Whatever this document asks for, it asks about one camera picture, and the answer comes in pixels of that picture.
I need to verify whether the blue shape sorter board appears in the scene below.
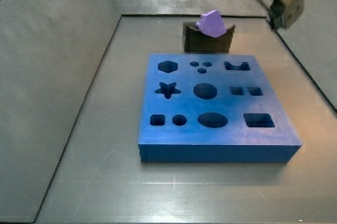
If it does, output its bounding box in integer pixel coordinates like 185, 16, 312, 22
139, 54, 301, 163

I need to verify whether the purple three prong object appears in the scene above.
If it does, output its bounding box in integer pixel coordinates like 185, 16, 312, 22
196, 10, 227, 37

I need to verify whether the dark curved fixture block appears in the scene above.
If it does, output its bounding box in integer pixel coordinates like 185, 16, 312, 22
183, 22, 236, 53

